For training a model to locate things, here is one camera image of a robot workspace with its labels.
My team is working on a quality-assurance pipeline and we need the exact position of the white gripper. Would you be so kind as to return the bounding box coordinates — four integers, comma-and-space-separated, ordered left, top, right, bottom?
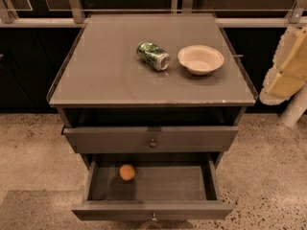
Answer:
259, 27, 307, 105

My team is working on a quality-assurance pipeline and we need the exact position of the orange fruit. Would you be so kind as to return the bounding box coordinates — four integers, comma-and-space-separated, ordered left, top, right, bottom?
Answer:
119, 164, 136, 181

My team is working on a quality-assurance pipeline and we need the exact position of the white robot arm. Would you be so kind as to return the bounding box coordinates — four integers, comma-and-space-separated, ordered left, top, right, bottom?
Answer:
259, 27, 307, 127

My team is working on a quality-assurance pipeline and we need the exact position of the round metal drawer knob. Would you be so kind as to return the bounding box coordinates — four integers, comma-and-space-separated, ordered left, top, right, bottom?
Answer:
149, 139, 157, 148

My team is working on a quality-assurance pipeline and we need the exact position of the grey open middle drawer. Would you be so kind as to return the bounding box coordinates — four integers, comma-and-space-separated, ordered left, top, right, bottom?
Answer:
72, 152, 234, 220

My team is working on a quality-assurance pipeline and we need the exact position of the grey drawer cabinet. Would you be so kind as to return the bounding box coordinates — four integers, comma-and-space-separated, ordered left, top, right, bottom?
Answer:
47, 13, 256, 165

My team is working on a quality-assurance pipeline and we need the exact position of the grey top drawer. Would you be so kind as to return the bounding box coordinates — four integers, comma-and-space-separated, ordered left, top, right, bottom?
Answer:
63, 126, 238, 153

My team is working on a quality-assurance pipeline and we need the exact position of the white paper bowl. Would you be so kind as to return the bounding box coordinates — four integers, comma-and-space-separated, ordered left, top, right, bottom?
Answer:
177, 45, 224, 76

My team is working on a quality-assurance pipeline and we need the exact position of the green crushed soda can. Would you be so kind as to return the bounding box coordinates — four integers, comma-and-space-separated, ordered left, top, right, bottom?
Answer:
136, 41, 170, 72

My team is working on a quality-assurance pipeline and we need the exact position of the metal railing frame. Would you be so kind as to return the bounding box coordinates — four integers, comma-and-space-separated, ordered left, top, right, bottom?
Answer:
1, 0, 307, 28

